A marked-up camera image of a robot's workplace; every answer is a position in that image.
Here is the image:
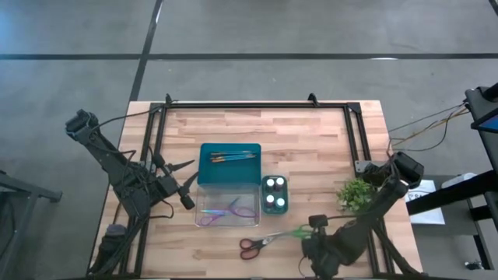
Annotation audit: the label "small teal basket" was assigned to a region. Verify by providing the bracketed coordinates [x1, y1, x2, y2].
[261, 174, 289, 215]

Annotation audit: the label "thin black cable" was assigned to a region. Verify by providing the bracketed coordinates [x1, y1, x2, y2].
[91, 104, 164, 131]

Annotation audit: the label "thin blue paintbrush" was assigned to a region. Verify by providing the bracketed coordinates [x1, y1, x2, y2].
[209, 153, 257, 159]
[212, 156, 256, 163]

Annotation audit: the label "red and black scissors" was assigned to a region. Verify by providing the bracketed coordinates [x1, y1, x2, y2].
[238, 232, 285, 261]

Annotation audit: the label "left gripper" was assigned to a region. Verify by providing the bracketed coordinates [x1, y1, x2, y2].
[153, 153, 199, 211]

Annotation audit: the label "dark grey stand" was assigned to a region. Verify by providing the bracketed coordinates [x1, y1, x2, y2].
[0, 170, 64, 280]

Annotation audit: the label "black aluminium frame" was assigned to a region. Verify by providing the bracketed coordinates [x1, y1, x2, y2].
[132, 99, 422, 279]

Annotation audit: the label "clear plastic bin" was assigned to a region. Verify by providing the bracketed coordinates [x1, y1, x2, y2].
[194, 182, 262, 228]

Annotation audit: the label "teal rectangular tray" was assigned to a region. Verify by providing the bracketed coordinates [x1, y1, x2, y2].
[197, 142, 263, 186]

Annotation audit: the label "purple scissors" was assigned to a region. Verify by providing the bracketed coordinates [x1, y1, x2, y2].
[198, 197, 258, 227]

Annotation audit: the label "green artificial plant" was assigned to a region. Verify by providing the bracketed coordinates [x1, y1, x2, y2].
[335, 177, 377, 214]

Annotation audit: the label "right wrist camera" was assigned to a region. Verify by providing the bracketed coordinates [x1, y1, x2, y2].
[308, 213, 330, 231]

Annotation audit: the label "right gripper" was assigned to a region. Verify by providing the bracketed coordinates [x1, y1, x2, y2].
[300, 229, 339, 280]

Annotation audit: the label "black equipment cart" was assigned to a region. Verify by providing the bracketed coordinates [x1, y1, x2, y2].
[405, 82, 498, 234]

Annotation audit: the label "white paper sheet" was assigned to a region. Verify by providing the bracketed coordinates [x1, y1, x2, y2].
[402, 177, 447, 226]

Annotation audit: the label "grey metal bracket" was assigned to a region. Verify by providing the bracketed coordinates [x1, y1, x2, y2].
[354, 159, 374, 174]

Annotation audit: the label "green scissors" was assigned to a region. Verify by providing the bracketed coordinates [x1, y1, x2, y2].
[268, 225, 314, 241]

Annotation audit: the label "white plastic object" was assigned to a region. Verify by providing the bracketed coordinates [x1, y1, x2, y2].
[440, 172, 478, 190]

